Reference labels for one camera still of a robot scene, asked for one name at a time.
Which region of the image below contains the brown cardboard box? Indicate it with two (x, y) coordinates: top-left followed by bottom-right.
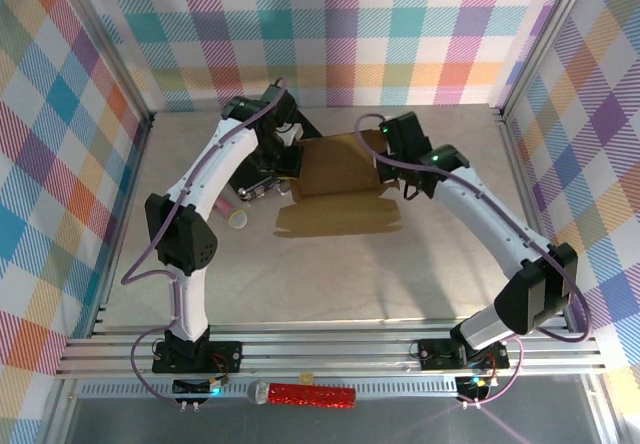
(273, 130), (405, 238)

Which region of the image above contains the black briefcase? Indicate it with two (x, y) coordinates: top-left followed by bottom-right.
(230, 105), (321, 204)

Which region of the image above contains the red glitter microphone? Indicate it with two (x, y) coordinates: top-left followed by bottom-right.
(246, 381), (357, 409)

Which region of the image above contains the perforated metal strip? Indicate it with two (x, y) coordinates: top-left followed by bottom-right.
(79, 381), (461, 399)

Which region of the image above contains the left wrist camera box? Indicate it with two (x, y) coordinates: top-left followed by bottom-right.
(276, 123), (305, 146)

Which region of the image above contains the aluminium side rail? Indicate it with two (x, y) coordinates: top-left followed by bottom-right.
(492, 106), (574, 333)
(88, 113), (154, 338)

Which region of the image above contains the aluminium frame post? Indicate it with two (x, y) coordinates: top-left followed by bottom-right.
(54, 0), (154, 125)
(497, 0), (599, 123)

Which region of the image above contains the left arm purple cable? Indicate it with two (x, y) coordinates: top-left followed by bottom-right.
(122, 77), (289, 408)

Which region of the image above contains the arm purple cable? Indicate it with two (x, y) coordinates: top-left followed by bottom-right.
(122, 77), (289, 408)
(355, 113), (591, 408)

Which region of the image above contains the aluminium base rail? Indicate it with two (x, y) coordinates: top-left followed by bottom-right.
(54, 331), (609, 380)

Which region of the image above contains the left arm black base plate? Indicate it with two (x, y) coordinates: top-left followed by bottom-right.
(152, 341), (244, 375)

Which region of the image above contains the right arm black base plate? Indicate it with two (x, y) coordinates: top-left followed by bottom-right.
(418, 336), (511, 371)

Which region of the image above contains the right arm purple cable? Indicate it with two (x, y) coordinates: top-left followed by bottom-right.
(355, 113), (591, 408)

